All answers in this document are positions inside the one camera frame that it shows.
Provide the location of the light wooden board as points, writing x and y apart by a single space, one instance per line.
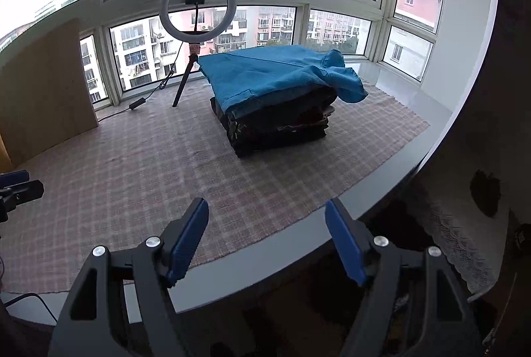
44 97

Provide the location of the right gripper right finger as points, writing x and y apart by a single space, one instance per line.
412 305

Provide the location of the pink plaid table cloth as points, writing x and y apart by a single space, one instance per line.
125 180

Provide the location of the brown folded garment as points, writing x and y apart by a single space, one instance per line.
275 121

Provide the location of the black tripod stand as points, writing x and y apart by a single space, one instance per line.
194 49

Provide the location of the black inline cable switch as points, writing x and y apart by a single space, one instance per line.
137 103

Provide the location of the black folded garment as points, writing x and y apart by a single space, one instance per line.
321 96

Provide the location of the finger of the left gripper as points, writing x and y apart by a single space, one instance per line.
17 194
13 178

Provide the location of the blue striped zip coat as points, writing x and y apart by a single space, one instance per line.
247 80

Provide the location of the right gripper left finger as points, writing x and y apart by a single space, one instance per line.
119 304

